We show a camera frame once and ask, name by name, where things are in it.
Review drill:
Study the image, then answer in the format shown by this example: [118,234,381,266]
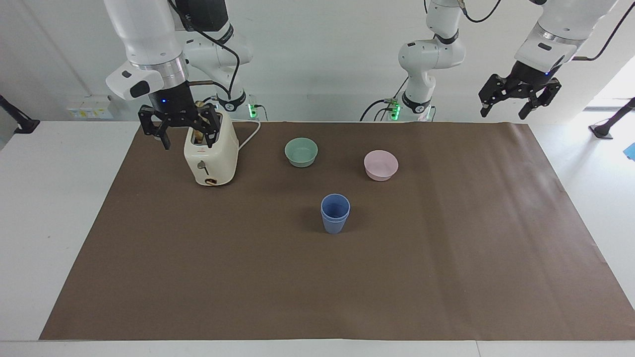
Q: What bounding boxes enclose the blue cup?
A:
[321,211,351,235]
[320,193,351,222]

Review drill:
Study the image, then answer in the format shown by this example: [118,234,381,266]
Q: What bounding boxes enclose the black stand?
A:
[0,94,41,135]
[588,97,635,140]

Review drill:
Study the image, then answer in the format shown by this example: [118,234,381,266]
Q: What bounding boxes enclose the cream white toaster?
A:
[184,101,240,187]

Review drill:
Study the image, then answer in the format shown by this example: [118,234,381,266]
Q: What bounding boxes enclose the pink bowl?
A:
[364,150,399,182]

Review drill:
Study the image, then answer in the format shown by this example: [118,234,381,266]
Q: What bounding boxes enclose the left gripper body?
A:
[506,57,565,93]

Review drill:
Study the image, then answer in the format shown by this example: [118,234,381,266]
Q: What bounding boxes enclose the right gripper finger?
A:
[191,102,223,149]
[137,105,175,151]

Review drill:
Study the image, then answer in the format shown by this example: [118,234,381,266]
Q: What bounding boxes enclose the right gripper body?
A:
[148,81,200,127]

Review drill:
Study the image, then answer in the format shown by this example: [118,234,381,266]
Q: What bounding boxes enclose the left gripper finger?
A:
[478,73,519,119]
[518,78,563,121]

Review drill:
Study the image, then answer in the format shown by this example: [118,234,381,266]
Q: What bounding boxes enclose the white toaster cable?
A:
[237,118,262,151]

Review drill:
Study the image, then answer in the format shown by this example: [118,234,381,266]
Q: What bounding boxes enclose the green bowl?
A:
[284,137,319,169]

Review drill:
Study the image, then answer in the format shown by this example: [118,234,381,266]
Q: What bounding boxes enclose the white wall socket box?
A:
[66,96,114,120]

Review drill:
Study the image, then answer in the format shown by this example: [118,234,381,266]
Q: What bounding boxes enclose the toast slice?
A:
[193,101,207,145]

